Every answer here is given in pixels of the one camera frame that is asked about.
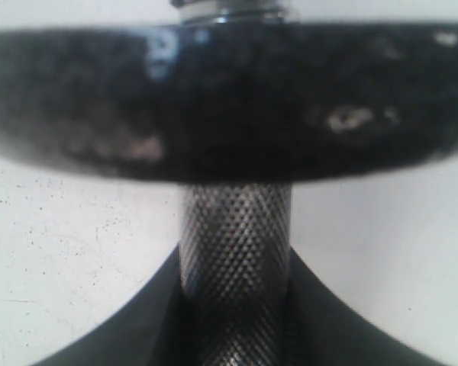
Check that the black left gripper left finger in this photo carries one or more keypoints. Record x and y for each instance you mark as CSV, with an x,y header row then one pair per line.
x,y
148,330

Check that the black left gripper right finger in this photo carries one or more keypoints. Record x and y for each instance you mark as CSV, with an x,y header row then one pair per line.
x,y
322,330

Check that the chrome threaded dumbbell bar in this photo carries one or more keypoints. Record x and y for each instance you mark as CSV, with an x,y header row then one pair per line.
x,y
235,260

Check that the black weight plate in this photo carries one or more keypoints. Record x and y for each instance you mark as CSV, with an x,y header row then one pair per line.
x,y
230,102

